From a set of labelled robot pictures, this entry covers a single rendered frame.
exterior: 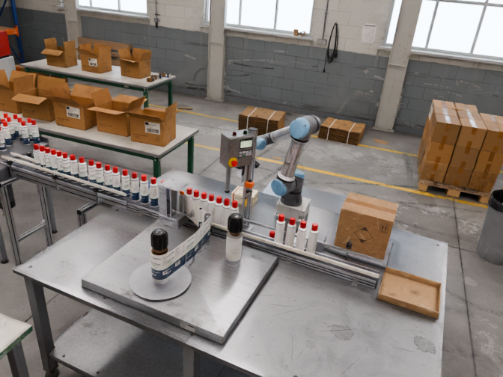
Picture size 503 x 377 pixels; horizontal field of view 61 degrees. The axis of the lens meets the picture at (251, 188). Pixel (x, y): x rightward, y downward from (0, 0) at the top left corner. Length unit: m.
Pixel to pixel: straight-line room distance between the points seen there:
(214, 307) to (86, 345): 1.07
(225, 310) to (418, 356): 0.90
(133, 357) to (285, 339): 1.08
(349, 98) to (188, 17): 3.30
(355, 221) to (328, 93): 5.45
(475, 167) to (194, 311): 4.30
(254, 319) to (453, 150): 4.00
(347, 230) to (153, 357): 1.38
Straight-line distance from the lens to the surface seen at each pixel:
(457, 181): 5.75
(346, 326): 2.20
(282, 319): 2.15
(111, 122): 4.38
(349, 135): 6.80
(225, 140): 2.41
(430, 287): 2.60
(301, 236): 2.43
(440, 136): 5.53
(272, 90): 8.09
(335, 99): 7.85
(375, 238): 2.59
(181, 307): 2.11
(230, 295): 2.17
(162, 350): 2.83
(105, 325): 3.02
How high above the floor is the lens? 2.32
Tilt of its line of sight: 27 degrees down
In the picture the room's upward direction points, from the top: 5 degrees clockwise
